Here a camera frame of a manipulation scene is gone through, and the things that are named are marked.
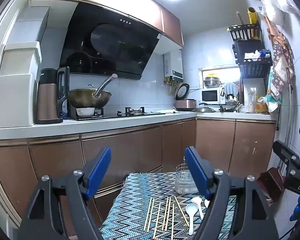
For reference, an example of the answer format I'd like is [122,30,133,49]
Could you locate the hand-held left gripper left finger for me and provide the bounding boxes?
[16,146,112,240]

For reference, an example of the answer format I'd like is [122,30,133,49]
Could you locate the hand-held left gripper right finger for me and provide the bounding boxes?
[184,146,280,240]

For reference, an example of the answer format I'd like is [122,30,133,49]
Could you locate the clear wire utensil holder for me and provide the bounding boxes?
[174,156,199,194]

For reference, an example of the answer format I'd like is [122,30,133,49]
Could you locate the group of bamboo chopsticks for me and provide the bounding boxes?
[144,196,190,240]

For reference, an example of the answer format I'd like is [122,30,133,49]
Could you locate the person's right hand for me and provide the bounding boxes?
[289,194,300,222]

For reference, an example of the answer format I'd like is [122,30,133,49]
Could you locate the zigzag woven mat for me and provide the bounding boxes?
[99,171,237,240]

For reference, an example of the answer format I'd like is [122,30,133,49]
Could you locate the brown lower kitchen cabinets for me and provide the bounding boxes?
[0,119,277,235]

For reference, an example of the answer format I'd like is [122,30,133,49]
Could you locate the brown kitchen cabinets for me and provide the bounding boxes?
[30,0,184,48]
[0,119,277,235]

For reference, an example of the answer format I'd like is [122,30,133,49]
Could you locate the yellow bottle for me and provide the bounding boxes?
[256,96,268,113]

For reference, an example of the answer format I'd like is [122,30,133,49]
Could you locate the teal patterned cloth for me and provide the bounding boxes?
[266,71,283,104]

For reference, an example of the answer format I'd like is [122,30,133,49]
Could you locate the black gas stove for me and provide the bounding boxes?
[70,107,165,121]

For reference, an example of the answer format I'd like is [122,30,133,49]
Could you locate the white bowl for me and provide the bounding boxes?
[76,107,95,116]

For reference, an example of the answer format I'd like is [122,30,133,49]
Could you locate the brown rice cooker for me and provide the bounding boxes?
[174,83,197,111]

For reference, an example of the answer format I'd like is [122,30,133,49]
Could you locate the metal wok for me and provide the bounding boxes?
[69,74,118,108]

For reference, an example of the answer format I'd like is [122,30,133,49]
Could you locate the white microwave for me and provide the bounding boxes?
[199,87,225,105]

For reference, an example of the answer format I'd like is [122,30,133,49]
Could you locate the brown floral apron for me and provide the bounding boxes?
[265,16,294,98]

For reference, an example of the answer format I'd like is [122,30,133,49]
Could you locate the black storage rack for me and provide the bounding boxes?
[227,22,273,79]

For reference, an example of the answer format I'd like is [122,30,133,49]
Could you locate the blue towel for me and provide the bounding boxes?
[224,82,238,98]

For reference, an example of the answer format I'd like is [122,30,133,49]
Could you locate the brown electric kettle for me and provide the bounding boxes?
[36,67,70,125]

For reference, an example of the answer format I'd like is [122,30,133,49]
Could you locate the white and blue rags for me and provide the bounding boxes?
[244,49,272,62]

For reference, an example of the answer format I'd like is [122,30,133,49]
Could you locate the steel pot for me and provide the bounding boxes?
[203,74,222,88]

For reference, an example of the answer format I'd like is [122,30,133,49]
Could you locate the brass gas valves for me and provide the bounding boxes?
[164,77,183,95]

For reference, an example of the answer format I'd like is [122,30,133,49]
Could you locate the white water heater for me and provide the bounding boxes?
[164,50,184,82]

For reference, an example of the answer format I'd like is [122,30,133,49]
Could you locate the white appliance box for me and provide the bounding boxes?
[0,41,42,128]

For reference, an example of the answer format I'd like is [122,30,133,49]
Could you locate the yellow roll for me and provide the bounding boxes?
[247,7,262,40]

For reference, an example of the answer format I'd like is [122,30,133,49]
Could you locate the black range hood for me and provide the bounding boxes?
[59,1,163,80]

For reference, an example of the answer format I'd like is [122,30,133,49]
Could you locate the brown upper kitchen cabinets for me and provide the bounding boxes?
[30,0,184,48]

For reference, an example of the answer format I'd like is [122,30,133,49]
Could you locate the grey wall pipes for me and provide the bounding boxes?
[277,67,295,170]

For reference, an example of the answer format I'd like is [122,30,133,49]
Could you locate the white exhaust duct cover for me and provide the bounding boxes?
[12,5,50,44]

